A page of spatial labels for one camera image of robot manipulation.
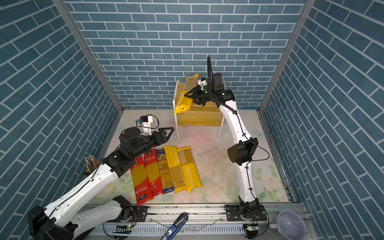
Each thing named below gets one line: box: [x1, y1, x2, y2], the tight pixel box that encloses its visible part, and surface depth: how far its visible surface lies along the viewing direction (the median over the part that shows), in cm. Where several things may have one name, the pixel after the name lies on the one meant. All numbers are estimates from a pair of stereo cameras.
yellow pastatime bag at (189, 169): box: [177, 146, 204, 193], surface depth 88 cm
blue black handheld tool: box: [160, 212, 189, 240], surface depth 68 cm
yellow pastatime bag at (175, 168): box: [163, 145, 188, 194], surface depth 88 cm
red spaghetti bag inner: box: [144, 148, 164, 197], surface depth 86 cm
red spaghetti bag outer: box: [130, 155, 153, 207], surface depth 80 cm
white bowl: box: [269, 210, 306, 240], surface depth 69 cm
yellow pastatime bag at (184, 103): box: [174, 73, 200, 114], surface depth 77 cm
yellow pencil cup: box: [84, 154, 99, 179], surface depth 76 cm
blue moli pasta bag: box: [156, 147, 175, 194], surface depth 86 cm
